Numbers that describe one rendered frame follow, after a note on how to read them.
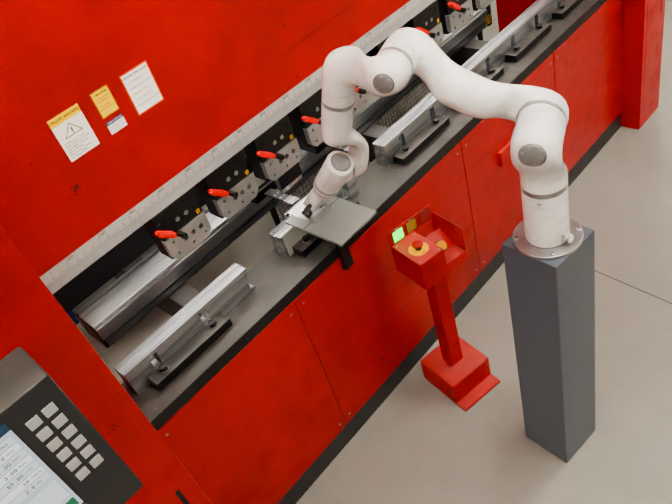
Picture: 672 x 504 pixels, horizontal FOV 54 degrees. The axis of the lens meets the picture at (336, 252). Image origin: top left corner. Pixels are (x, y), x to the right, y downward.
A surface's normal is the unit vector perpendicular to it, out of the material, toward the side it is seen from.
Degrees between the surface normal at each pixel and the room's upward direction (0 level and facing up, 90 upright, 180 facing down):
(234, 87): 90
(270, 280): 0
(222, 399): 90
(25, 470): 90
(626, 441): 0
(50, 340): 90
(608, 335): 0
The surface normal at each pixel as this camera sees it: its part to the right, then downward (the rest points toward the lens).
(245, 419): 0.72, 0.30
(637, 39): -0.65, 0.62
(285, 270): -0.25, -0.73
